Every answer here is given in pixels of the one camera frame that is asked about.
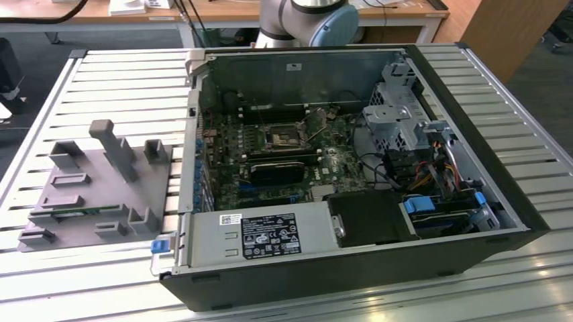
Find black graphics card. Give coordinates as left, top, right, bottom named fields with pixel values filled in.
left=246, top=160, right=306, bottom=188

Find green motherboard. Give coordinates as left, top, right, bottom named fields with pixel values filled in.
left=196, top=106, right=389, bottom=213

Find black plastic shroud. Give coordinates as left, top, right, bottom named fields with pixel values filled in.
left=325, top=191, right=422, bottom=250

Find silver metal drive cage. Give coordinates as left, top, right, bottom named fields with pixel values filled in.
left=361, top=62, right=454, bottom=152

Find silver power supply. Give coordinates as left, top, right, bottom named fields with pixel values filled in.
left=172, top=203, right=342, bottom=270

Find hard disk in blue carrier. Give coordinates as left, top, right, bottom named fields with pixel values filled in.
left=401, top=194, right=482, bottom=235

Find black PC case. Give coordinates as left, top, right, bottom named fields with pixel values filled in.
left=159, top=42, right=553, bottom=313

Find grey parts rack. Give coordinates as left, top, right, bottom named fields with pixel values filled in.
left=15, top=119, right=175, bottom=252

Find wooden desk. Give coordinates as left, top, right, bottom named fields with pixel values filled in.
left=0, top=0, right=451, bottom=46

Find green RAM stick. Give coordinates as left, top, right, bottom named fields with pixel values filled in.
left=51, top=207, right=104, bottom=219

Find plain white box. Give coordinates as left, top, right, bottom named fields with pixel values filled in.
left=110, top=0, right=148, bottom=17

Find wooden cabinet panel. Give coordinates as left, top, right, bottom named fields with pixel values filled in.
left=431, top=0, right=573, bottom=87

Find black chair base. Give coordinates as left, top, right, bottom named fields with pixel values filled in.
left=548, top=19, right=573, bottom=54

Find yellow red power wires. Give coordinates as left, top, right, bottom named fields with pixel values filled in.
left=414, top=144, right=465, bottom=195

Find black curved hose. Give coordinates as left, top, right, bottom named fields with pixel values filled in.
left=0, top=0, right=90, bottom=25

